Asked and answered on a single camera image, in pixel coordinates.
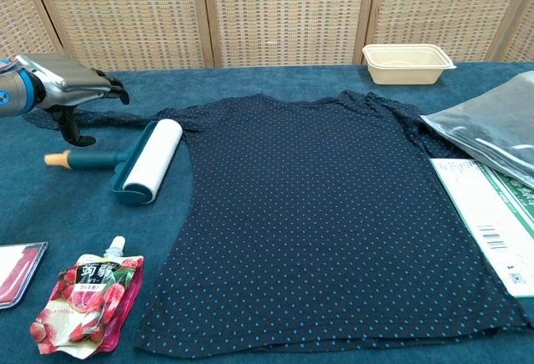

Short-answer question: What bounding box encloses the beige plastic food container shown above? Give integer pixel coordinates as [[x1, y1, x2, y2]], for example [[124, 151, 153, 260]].
[[361, 43, 457, 86]]

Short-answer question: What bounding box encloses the woven bamboo folding screen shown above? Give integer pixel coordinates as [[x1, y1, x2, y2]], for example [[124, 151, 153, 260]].
[[0, 0, 534, 72]]

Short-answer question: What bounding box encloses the clear zip bag dark garment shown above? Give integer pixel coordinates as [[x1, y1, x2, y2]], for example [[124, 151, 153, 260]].
[[419, 70, 534, 190]]

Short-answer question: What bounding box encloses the red card in clear sleeve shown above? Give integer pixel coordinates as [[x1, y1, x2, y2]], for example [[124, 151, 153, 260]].
[[0, 241, 49, 310]]

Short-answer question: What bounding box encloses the blue felt table cover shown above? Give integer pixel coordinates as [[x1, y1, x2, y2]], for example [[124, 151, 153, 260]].
[[0, 61, 534, 364]]

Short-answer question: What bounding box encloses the white green flat paper package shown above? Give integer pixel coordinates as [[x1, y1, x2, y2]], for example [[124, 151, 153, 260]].
[[429, 157, 534, 298]]

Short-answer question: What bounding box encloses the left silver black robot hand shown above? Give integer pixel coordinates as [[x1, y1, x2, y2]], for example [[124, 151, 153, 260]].
[[15, 53, 130, 147]]

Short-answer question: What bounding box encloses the lint roller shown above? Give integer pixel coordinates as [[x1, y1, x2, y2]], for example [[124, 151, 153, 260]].
[[44, 119, 184, 205]]

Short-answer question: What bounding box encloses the navy dotted shirt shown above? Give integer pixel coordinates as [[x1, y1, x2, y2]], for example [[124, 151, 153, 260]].
[[24, 90, 534, 351]]

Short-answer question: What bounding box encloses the red lychee jelly drink pouch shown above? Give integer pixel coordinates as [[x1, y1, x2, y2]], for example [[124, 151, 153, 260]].
[[29, 235, 144, 360]]

